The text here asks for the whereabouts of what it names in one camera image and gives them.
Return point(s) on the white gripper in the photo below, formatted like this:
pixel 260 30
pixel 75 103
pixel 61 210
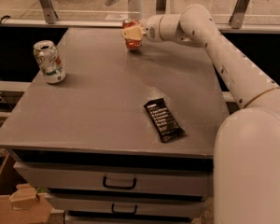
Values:
pixel 151 29

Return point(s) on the red coke can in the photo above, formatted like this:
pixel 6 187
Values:
pixel 131 44

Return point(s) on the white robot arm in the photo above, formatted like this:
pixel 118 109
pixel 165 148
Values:
pixel 247 147

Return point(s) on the white green soda can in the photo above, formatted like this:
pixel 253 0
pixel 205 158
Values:
pixel 49 62

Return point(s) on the black rxbar chocolate bar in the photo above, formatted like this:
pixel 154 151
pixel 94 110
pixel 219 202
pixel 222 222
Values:
pixel 163 120

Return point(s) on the grey drawer cabinet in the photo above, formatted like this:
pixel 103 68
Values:
pixel 67 137

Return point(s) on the cardboard box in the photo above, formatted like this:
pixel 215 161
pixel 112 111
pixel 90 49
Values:
pixel 20 203

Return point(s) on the middle metal bracket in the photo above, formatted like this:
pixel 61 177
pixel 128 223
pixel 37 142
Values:
pixel 160 0

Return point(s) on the metal bracket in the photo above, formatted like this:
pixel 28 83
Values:
pixel 237 17
pixel 160 0
pixel 48 11

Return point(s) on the left metal bracket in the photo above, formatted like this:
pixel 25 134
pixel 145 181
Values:
pixel 48 11

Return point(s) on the right metal bracket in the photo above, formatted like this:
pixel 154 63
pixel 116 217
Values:
pixel 237 17

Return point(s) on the top drawer black handle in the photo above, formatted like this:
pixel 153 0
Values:
pixel 110 183

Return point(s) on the drawer black handle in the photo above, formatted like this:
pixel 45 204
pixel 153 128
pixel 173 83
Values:
pixel 124 209
pixel 110 183

